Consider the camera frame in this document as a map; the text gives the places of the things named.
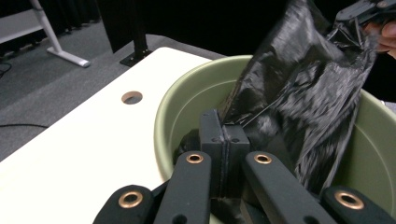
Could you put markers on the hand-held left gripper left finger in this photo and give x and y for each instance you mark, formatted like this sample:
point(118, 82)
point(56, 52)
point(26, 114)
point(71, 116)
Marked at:
point(214, 140)

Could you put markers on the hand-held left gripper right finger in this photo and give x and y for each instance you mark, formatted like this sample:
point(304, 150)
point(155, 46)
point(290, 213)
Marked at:
point(235, 143)

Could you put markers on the green plastic bin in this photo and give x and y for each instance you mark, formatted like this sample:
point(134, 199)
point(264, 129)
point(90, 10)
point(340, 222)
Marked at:
point(193, 93)

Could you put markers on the black plastic trash bag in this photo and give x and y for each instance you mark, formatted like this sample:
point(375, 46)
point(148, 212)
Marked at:
point(305, 93)

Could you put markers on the black monitor stand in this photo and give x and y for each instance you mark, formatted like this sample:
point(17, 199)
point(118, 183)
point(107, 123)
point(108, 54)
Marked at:
point(140, 37)

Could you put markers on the white metal stand frame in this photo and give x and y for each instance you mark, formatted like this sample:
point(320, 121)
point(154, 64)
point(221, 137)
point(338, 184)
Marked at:
point(53, 40)

